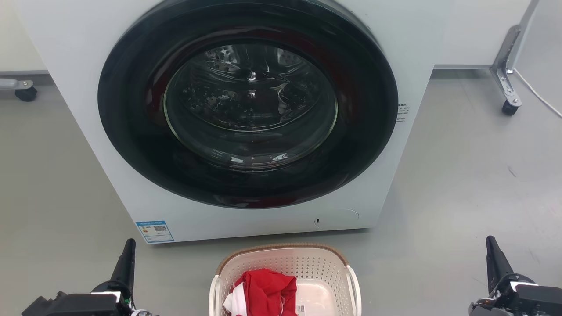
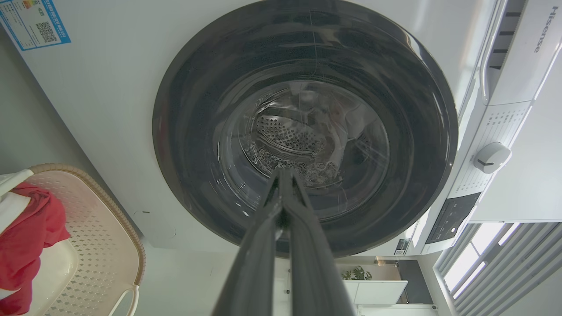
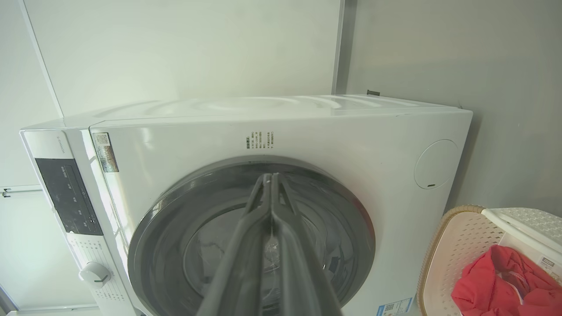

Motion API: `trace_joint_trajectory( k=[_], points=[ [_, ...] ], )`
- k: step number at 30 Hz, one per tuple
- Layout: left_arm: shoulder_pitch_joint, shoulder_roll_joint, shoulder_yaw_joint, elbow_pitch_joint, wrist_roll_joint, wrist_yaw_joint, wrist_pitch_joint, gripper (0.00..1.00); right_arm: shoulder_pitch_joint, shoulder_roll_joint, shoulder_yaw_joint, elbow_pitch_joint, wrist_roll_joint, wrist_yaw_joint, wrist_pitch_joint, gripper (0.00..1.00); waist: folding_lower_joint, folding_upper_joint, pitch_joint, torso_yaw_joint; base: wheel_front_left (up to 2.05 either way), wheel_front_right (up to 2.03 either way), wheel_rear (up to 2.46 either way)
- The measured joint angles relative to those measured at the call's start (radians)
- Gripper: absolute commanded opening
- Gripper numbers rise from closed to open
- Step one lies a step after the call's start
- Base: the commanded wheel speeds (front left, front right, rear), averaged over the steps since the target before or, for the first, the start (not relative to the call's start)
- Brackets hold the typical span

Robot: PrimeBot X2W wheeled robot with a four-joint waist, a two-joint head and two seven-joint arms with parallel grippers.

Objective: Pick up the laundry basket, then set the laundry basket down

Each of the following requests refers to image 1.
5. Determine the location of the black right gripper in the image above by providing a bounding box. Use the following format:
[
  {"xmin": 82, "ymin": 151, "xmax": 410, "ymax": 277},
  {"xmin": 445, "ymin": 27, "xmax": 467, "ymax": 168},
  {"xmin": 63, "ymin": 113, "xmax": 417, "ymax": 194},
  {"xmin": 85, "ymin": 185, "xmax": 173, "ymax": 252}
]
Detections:
[{"xmin": 469, "ymin": 236, "xmax": 562, "ymax": 316}]

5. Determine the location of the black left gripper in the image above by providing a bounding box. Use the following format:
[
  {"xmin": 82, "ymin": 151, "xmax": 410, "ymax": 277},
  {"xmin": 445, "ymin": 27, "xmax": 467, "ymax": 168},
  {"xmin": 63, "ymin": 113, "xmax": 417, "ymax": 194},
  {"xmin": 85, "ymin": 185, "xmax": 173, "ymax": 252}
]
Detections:
[{"xmin": 53, "ymin": 238, "xmax": 136, "ymax": 316}]

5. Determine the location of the white perforated laundry basket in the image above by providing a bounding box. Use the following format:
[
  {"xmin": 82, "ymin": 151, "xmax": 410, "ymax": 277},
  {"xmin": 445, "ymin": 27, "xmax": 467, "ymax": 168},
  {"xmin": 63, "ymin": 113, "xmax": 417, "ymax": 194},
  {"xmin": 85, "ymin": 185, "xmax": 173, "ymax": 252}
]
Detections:
[{"xmin": 209, "ymin": 243, "xmax": 362, "ymax": 316}]

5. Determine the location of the blue energy label sticker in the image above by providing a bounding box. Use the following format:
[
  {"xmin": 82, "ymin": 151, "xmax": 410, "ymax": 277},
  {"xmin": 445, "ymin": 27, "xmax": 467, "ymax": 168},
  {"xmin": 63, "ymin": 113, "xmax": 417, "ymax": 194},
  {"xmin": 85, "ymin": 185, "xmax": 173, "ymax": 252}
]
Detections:
[{"xmin": 136, "ymin": 220, "xmax": 174, "ymax": 244}]

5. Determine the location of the white garment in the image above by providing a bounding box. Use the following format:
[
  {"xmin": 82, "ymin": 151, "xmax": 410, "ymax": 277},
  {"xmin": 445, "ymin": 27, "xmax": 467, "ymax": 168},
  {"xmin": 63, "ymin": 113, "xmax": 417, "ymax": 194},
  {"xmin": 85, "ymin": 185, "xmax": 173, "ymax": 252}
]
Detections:
[{"xmin": 223, "ymin": 283, "xmax": 246, "ymax": 316}]

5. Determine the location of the red garment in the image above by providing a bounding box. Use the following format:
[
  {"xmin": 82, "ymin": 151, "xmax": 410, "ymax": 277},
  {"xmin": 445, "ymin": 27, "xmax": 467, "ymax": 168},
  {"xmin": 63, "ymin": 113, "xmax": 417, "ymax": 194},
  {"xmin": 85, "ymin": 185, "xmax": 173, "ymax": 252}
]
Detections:
[{"xmin": 233, "ymin": 269, "xmax": 298, "ymax": 316}]

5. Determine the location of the black round washer door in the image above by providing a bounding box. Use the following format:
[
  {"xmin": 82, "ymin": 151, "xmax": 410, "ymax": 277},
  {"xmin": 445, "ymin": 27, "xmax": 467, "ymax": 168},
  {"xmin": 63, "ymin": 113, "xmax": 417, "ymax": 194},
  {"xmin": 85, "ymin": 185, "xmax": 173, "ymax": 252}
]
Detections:
[{"xmin": 97, "ymin": 0, "xmax": 399, "ymax": 209}]

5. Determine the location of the white front-load washing machine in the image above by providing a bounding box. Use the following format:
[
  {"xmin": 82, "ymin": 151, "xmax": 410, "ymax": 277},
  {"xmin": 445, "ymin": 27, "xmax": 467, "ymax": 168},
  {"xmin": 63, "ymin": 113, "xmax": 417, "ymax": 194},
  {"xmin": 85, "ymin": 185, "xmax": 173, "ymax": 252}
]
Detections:
[{"xmin": 13, "ymin": 0, "xmax": 454, "ymax": 244}]

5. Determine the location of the white partition panel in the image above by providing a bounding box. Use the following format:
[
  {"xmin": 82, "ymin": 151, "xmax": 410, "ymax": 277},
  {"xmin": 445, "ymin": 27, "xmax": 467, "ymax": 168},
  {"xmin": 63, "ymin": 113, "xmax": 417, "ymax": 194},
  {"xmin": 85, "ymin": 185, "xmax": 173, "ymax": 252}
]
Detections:
[
  {"xmin": 0, "ymin": 0, "xmax": 49, "ymax": 75},
  {"xmin": 432, "ymin": 0, "xmax": 533, "ymax": 69}
]

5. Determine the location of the white floor cable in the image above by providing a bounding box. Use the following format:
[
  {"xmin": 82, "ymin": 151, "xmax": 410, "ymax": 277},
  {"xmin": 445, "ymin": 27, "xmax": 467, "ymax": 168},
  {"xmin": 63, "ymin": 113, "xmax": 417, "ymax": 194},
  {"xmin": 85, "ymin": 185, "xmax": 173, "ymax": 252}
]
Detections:
[{"xmin": 507, "ymin": 69, "xmax": 562, "ymax": 119}]

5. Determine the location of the tall grey metal frame leg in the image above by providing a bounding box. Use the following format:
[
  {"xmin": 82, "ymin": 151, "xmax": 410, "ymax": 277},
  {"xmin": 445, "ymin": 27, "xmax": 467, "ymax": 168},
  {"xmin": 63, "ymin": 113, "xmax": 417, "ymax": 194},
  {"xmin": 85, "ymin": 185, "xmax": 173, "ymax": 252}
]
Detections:
[{"xmin": 490, "ymin": 0, "xmax": 541, "ymax": 107}]

